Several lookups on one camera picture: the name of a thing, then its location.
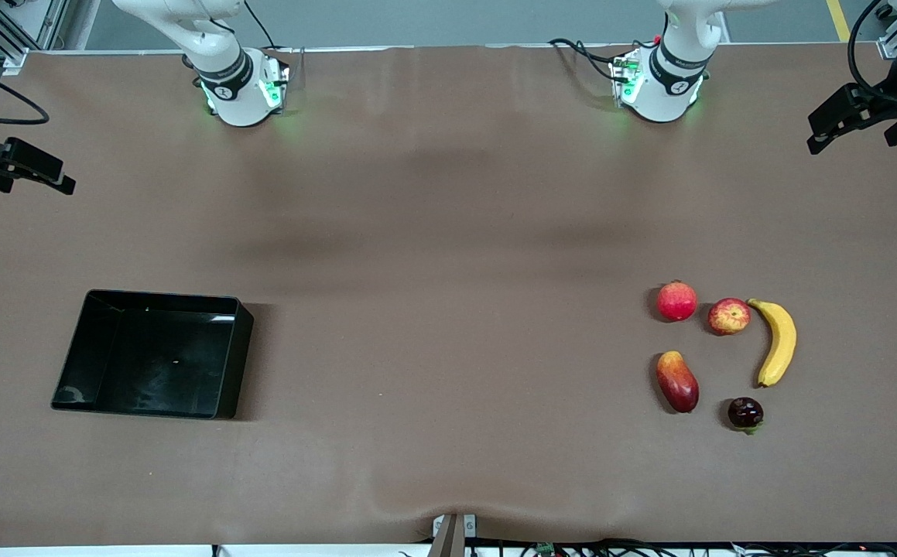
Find black plastic box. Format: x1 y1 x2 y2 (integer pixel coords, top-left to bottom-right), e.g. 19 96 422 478
51 289 255 420

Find red yellow apple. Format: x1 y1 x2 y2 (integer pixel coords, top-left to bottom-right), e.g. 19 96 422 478
708 298 751 337

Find yellow banana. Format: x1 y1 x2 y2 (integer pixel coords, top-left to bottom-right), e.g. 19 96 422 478
747 299 798 388

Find round red pomegranate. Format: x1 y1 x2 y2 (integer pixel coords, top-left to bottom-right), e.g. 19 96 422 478
656 281 698 323

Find red yellow mango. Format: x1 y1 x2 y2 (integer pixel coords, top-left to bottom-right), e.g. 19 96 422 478
656 350 700 414

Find dark purple mangosteen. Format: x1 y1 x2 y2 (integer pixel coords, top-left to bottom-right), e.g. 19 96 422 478
728 397 765 435

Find brown table cover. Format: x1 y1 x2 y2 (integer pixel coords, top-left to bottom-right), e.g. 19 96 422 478
0 43 897 546

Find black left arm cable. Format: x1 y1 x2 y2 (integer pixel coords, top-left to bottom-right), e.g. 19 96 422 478
847 0 897 103

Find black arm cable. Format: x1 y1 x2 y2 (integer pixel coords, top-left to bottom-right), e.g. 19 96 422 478
0 54 51 126
847 0 897 103

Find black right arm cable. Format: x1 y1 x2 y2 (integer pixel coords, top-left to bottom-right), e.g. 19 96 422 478
0 54 51 126

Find black right base cable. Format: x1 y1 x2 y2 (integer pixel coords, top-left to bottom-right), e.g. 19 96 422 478
243 0 277 49

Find black base cable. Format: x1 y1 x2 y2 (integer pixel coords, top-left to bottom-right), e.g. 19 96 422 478
548 37 636 83
243 0 277 49

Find black left base cable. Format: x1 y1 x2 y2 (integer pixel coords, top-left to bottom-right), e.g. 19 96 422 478
548 37 636 83

